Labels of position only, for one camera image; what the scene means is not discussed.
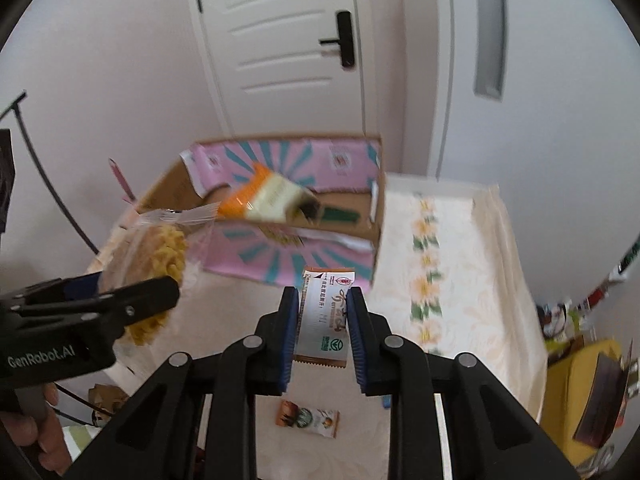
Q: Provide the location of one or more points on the white packet with orange edges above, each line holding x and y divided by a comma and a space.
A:
322, 325

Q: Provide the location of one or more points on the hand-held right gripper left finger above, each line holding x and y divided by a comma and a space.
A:
291, 340

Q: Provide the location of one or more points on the person's left hand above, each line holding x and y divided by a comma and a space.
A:
40, 442

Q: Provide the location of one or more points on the dark green snack packet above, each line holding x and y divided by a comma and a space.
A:
340, 215

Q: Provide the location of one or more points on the small brown snack bar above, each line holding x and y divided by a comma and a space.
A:
307, 417

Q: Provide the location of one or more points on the white sliding door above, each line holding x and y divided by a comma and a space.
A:
550, 135

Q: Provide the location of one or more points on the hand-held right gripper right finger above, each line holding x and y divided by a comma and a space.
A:
356, 340

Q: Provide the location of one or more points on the dark brown book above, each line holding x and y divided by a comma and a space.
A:
600, 400

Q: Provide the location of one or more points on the brown printed bag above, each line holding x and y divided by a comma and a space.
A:
107, 405

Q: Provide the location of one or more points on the orange and white snack bag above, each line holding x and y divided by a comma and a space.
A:
265, 197

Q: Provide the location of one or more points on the yellow container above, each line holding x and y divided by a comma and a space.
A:
565, 400

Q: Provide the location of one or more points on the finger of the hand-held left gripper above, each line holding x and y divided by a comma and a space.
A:
145, 297
82, 285

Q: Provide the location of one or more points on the clear packet of yellow cookies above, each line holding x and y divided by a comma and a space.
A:
160, 250

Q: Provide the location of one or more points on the white panel door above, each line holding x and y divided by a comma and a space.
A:
280, 35

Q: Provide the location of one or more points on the black metal rack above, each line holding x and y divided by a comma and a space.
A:
15, 100

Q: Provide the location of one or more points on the cardboard box with pink print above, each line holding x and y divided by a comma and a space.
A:
240, 255

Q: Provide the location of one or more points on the white shelf unit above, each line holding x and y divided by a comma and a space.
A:
595, 300

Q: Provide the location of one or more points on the dark cloth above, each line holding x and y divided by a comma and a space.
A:
6, 180

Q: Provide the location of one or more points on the floral tablecloth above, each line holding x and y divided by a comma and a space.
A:
465, 285

